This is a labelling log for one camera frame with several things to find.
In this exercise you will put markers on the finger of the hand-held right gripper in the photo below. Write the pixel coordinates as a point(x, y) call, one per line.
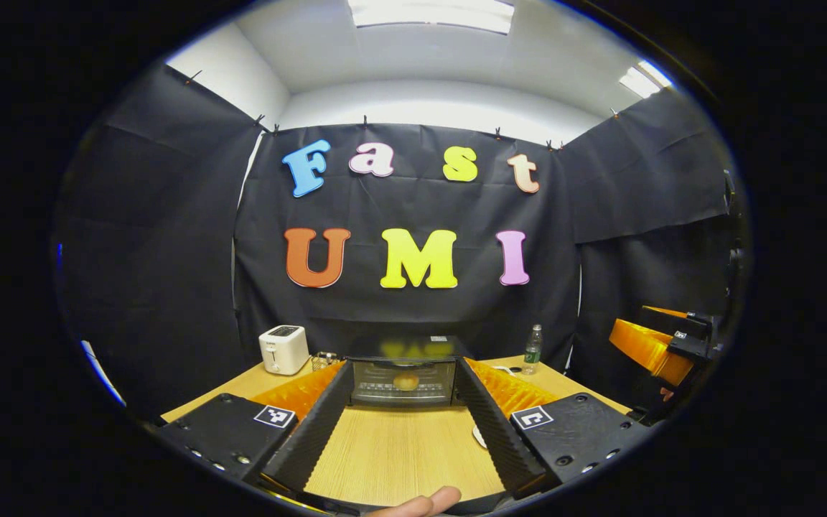
point(643, 348)
point(679, 323)

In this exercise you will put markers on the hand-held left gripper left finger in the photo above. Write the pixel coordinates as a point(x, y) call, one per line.
point(313, 431)

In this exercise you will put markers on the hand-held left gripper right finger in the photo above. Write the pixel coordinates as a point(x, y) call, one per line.
point(492, 431)

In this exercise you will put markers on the round bread bun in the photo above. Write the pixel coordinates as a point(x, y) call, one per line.
point(406, 381)

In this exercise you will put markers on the black electric oven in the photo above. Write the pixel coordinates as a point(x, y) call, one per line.
point(406, 348)

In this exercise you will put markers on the white rectangular plate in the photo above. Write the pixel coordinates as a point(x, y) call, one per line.
point(479, 436)

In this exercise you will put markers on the white toaster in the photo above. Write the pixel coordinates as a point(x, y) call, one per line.
point(283, 350)

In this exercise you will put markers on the clear water bottle green label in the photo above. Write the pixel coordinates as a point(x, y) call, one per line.
point(533, 352)

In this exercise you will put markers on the small ceiling light panel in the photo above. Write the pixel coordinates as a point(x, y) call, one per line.
point(643, 79)

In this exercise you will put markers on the black backdrop cloth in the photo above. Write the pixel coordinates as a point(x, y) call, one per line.
point(133, 251)

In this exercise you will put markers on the long ceiling light panel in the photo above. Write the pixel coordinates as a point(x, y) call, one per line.
point(431, 14)

